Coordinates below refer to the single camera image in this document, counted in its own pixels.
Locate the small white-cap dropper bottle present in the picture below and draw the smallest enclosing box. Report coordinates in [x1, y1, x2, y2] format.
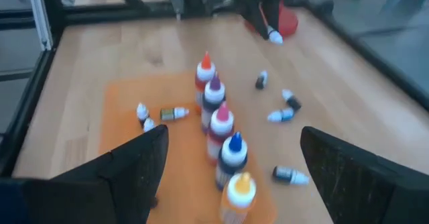
[267, 107, 296, 123]
[255, 70, 269, 91]
[282, 89, 302, 112]
[267, 25, 284, 46]
[143, 117, 157, 133]
[271, 165, 310, 186]
[135, 102, 150, 125]

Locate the silver metal bracket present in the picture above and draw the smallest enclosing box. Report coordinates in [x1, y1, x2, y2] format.
[25, 0, 54, 52]

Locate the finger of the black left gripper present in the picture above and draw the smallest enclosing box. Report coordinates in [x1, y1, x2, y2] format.
[241, 0, 269, 40]
[267, 0, 284, 31]

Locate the black aluminium table frame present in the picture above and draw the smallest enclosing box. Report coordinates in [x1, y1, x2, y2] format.
[0, 0, 429, 178]

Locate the large blue-cap colouring bottle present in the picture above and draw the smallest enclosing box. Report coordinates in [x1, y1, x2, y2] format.
[215, 131, 249, 191]

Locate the large purple-cap colouring bottle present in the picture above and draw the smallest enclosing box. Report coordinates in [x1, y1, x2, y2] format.
[200, 72, 227, 134]

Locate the orange translucent plastic tray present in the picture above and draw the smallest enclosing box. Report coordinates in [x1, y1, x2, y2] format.
[99, 70, 279, 224]

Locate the small green dropper bottle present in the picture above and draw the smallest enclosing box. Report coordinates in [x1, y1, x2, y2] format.
[160, 107, 190, 121]

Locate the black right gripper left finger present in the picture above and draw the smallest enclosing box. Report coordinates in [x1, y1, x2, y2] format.
[50, 125, 170, 224]

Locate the red desk lamp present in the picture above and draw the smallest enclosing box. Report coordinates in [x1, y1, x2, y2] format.
[244, 0, 300, 40]

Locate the large orange-cap colouring bottle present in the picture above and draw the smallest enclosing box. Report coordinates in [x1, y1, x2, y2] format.
[194, 51, 217, 115]

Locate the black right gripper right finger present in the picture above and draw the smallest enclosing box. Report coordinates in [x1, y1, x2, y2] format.
[300, 126, 429, 224]

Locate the large pink-cap colouring bottle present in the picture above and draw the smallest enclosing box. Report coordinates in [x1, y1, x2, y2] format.
[206, 101, 235, 166]

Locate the large yellow-cap colouring bottle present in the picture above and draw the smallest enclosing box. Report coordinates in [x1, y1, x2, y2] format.
[219, 172, 258, 224]

